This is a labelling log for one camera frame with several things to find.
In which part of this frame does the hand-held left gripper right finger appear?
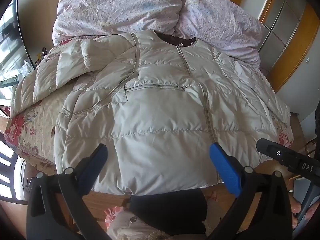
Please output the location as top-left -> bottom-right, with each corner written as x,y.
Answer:
209,142 -> 293,240

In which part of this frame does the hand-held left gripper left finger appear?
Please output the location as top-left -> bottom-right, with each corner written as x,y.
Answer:
26,143 -> 109,240

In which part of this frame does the beige quilted down jacket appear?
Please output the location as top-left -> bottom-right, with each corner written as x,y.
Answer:
10,29 -> 292,197

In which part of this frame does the person's right hand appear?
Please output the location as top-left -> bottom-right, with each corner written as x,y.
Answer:
287,187 -> 304,231

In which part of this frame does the person's leg in black pants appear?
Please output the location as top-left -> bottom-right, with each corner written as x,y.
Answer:
128,189 -> 208,237

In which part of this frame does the bed with floral sheet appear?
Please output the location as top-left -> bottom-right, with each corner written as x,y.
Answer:
4,36 -> 295,178

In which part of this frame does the beige fleece garment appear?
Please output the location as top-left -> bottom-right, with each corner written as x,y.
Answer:
104,205 -> 180,240

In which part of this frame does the dark wooden chair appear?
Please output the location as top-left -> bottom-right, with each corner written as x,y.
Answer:
0,151 -> 29,204

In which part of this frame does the wooden headboard with glass panels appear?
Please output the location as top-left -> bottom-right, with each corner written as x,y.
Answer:
217,0 -> 320,93

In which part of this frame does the window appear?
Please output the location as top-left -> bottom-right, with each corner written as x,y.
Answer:
0,0 -> 33,88

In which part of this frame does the left lilac pillow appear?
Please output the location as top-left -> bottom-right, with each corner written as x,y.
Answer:
52,0 -> 264,67

